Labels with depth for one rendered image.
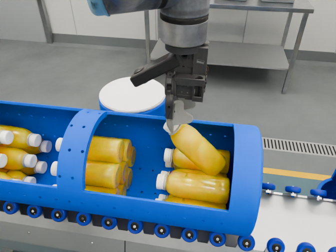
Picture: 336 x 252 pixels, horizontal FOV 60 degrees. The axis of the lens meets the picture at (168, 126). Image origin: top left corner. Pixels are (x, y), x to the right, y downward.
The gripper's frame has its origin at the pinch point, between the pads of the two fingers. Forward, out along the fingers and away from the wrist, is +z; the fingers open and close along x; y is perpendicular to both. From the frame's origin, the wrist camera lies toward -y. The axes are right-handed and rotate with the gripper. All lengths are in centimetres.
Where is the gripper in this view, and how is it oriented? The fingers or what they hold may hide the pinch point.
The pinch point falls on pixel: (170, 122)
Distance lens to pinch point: 69.5
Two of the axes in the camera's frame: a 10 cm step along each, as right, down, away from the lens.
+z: -0.1, 7.9, 6.1
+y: 9.9, 1.1, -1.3
